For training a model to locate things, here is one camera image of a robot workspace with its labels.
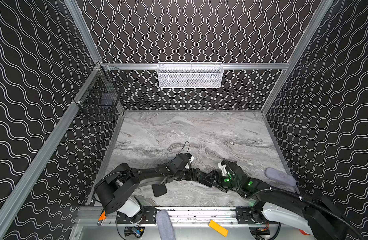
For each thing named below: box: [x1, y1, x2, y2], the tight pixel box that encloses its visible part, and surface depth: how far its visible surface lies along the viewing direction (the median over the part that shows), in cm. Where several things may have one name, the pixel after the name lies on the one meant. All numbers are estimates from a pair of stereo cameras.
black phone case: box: [151, 184, 167, 198], surface depth 85 cm
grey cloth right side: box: [265, 167, 297, 186], surface depth 87 cm
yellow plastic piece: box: [208, 220, 229, 238], surface depth 72 cm
